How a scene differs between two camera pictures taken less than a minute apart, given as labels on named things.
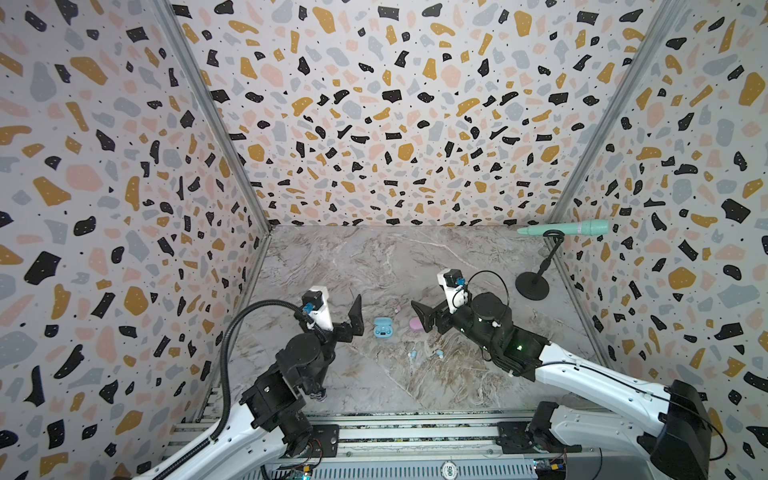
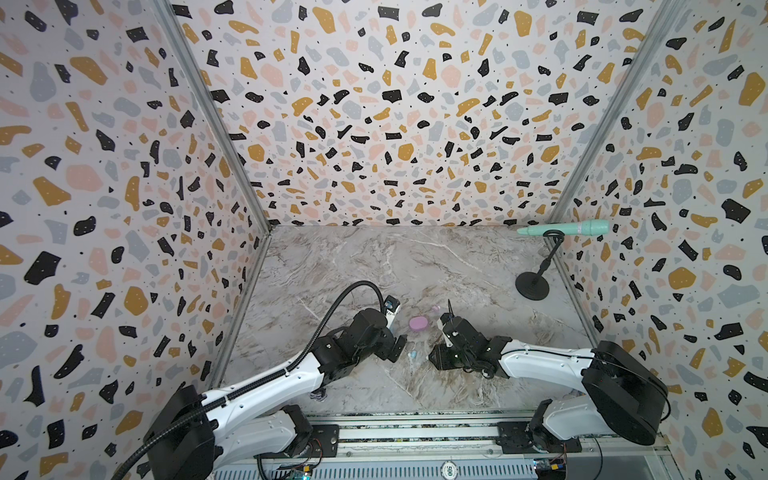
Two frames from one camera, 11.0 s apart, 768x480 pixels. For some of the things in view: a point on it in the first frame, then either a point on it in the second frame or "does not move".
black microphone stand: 534,286 does not move
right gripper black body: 440,320 -> 447,349
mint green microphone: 596,228 does not move
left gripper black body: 343,333 -> 386,346
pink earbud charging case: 415,325 does not move
